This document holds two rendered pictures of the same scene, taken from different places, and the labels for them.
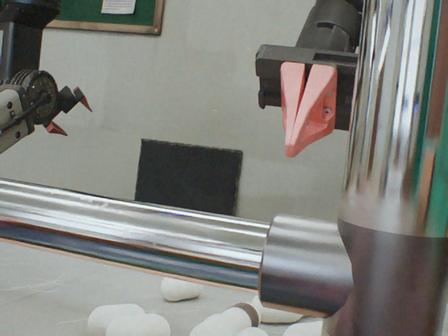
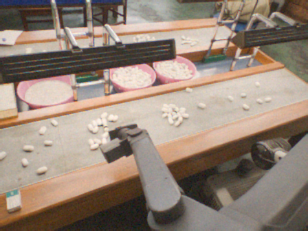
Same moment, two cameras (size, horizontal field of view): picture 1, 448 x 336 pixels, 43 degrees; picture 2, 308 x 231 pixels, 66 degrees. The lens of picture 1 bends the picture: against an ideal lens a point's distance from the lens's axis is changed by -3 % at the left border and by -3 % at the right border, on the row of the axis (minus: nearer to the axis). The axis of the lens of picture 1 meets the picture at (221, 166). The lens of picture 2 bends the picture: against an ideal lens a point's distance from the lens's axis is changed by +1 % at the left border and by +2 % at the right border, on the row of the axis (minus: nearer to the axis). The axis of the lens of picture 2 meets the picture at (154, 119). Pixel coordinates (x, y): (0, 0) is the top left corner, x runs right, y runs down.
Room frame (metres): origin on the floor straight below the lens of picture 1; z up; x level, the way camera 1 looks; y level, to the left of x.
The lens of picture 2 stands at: (0.92, -0.42, 1.52)
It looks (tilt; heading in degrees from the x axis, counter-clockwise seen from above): 44 degrees down; 129
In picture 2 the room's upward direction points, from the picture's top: 11 degrees clockwise
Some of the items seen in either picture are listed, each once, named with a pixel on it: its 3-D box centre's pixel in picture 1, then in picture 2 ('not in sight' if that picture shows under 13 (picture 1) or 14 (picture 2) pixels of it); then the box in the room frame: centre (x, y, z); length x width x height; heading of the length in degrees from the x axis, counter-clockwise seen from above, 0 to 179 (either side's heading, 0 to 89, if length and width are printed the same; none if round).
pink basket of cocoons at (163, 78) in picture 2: not in sight; (173, 73); (0.17, 0.59, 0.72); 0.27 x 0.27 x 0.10
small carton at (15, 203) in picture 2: not in sight; (14, 200); (0.44, -0.43, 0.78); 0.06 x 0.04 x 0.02; 163
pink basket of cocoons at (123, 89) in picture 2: not in sight; (131, 80); (0.09, 0.33, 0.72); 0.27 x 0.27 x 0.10
